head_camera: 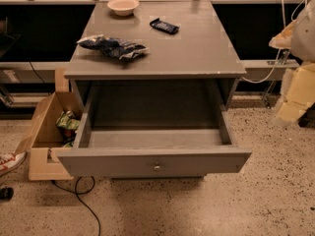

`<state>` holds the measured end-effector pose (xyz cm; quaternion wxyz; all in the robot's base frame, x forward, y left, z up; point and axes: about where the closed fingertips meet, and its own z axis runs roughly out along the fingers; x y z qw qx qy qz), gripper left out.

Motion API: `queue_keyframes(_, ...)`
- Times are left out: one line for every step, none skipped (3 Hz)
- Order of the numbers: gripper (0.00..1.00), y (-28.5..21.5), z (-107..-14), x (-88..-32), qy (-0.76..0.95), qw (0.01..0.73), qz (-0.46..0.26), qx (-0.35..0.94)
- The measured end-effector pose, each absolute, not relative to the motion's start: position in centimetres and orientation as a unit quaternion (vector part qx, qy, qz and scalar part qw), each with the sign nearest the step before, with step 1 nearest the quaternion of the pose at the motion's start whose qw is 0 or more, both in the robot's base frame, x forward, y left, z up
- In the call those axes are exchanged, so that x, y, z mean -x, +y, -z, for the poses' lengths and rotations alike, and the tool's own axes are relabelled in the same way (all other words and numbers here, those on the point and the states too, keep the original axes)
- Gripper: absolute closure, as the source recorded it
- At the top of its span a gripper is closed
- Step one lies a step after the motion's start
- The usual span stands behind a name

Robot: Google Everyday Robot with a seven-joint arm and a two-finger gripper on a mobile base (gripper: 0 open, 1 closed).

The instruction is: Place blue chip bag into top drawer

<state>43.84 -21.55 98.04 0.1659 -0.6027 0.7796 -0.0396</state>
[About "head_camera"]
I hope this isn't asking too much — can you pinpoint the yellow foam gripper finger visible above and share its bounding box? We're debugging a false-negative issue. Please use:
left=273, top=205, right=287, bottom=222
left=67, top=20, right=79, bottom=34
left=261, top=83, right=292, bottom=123
left=272, top=63, right=315, bottom=126

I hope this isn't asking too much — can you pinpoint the blue chip bag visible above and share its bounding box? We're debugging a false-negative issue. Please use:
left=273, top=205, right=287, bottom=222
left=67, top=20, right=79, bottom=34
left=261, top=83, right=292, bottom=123
left=77, top=34, right=149, bottom=60

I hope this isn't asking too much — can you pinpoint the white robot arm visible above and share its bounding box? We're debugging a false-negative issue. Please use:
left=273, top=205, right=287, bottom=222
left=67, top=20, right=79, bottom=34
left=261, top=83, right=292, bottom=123
left=269, top=0, right=315, bottom=127

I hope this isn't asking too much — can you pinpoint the grey open top drawer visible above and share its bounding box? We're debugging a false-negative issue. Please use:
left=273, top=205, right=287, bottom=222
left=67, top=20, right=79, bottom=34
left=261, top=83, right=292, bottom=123
left=57, top=80, right=251, bottom=179

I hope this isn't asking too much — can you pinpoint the green snack bag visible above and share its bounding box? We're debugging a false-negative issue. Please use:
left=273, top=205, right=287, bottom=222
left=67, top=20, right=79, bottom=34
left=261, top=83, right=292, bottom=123
left=56, top=111, right=80, bottom=148

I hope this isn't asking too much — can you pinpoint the dark blue snack bar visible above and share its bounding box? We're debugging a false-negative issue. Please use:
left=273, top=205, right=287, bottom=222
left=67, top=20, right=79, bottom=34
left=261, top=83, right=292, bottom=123
left=150, top=18, right=179, bottom=34

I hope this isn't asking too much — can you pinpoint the beige bowl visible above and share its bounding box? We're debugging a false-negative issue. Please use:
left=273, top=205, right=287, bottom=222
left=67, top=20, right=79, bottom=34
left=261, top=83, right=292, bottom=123
left=107, top=0, right=139, bottom=17

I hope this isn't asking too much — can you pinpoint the cardboard box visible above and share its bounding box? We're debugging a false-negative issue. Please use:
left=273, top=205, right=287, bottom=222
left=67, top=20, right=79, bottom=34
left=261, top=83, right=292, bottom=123
left=16, top=68, right=83, bottom=181

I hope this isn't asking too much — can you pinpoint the red and white sneaker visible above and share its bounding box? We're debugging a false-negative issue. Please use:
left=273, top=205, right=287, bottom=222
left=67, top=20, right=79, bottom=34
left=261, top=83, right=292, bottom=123
left=0, top=152, right=27, bottom=176

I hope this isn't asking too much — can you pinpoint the black round object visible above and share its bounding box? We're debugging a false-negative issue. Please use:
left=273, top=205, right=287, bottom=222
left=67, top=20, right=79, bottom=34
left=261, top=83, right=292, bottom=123
left=0, top=187, right=14, bottom=201

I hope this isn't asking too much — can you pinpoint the white cable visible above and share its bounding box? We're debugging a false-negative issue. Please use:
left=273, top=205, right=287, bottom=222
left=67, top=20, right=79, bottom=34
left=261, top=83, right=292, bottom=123
left=241, top=0, right=308, bottom=85

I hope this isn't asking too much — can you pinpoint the black floor cable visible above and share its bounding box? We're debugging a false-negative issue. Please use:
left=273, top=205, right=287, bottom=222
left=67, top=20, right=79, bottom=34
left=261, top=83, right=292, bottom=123
left=50, top=176, right=102, bottom=236

